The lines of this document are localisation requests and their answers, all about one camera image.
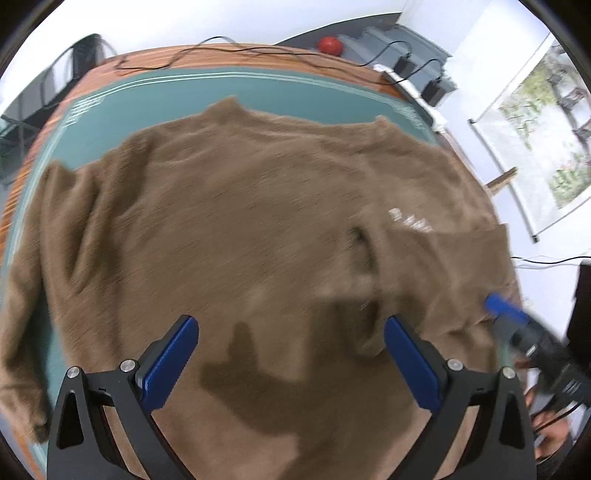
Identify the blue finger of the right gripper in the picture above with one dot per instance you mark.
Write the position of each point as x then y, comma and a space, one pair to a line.
498, 306

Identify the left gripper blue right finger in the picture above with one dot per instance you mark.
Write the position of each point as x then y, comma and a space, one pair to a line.
420, 363

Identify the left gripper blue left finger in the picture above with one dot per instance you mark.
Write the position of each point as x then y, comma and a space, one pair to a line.
162, 363

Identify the brown fleece sweater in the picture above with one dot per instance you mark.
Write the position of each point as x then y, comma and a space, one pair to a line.
459, 255

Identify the person's right hand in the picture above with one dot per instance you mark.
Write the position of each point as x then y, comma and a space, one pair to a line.
552, 428

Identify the hanging scroll painting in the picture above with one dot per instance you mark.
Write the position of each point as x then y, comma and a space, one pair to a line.
540, 126

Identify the white power strip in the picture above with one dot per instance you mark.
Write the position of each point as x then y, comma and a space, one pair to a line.
429, 114

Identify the black power adapter near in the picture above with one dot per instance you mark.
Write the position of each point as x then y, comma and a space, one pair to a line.
434, 92

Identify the black power adapter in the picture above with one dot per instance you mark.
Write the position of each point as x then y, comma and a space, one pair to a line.
434, 92
404, 67

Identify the black power adapter far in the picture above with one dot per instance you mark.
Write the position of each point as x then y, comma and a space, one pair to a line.
404, 67

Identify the green table mat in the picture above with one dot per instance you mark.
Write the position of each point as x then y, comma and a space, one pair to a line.
184, 99

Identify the red ball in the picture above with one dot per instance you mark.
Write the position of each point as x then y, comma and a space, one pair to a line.
330, 45

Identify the black metal chair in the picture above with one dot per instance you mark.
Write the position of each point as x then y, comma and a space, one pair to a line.
72, 64

